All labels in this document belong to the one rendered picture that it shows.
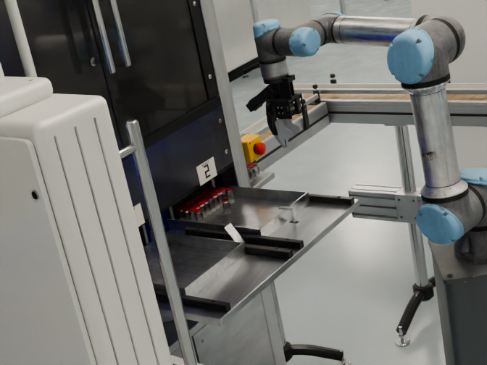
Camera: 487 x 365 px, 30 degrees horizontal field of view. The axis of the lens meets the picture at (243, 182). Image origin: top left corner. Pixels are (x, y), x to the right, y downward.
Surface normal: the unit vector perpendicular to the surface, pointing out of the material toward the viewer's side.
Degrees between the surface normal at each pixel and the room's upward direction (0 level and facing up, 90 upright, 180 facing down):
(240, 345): 90
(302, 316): 0
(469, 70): 90
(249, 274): 0
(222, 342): 90
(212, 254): 0
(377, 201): 90
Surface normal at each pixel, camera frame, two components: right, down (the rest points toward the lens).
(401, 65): -0.71, 0.25
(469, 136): -0.56, 0.40
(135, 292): 0.76, 0.09
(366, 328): -0.19, -0.92
